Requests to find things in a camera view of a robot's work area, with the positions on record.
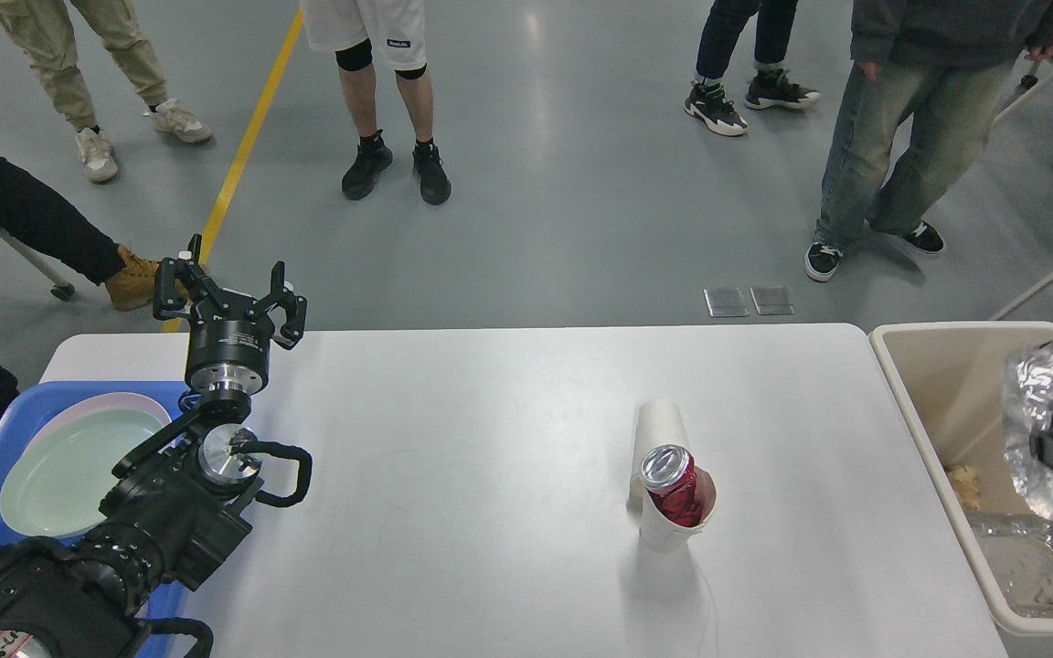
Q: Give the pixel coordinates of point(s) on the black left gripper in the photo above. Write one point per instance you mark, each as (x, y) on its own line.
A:
(223, 350)

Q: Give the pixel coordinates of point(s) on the silver foil sheet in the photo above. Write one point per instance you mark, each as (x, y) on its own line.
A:
(1028, 387)

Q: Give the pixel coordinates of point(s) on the green plate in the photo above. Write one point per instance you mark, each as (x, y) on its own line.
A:
(56, 487)

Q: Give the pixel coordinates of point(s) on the crushed red soda can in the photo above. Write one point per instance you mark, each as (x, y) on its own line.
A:
(668, 473)

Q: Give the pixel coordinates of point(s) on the white paper cup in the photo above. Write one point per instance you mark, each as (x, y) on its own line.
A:
(659, 422)
(659, 533)

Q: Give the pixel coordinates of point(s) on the clear plastic wrapper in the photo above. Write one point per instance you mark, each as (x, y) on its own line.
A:
(1019, 551)

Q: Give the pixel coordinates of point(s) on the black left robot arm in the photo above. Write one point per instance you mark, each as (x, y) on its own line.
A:
(175, 512)

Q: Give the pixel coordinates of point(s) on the beige plastic bin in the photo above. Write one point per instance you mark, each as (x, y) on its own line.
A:
(948, 380)

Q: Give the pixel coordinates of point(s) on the pink plate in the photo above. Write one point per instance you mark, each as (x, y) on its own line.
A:
(103, 402)

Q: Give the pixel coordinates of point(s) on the seated person tan boots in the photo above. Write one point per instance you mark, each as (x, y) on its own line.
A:
(38, 216)

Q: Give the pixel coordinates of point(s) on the person in beige trousers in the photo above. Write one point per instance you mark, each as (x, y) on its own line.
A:
(44, 32)

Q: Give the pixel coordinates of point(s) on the blue plastic tray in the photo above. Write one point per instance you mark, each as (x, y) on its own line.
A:
(27, 415)

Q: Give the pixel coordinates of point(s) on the metal floor socket plate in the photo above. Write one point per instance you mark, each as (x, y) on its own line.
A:
(736, 302)

